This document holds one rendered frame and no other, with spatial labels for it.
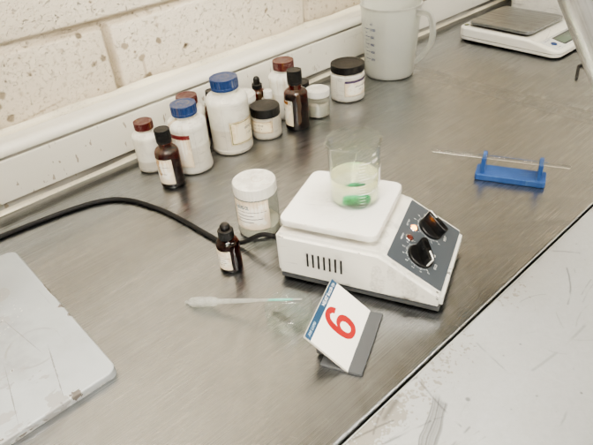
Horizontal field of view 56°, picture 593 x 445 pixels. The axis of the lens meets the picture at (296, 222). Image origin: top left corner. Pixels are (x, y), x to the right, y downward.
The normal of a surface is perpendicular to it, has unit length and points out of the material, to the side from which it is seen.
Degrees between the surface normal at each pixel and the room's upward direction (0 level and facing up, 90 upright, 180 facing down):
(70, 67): 90
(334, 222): 0
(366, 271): 90
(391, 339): 0
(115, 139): 90
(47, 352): 0
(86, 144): 90
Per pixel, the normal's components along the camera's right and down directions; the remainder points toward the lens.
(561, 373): -0.07, -0.81
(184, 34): 0.68, 0.39
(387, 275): -0.39, 0.56
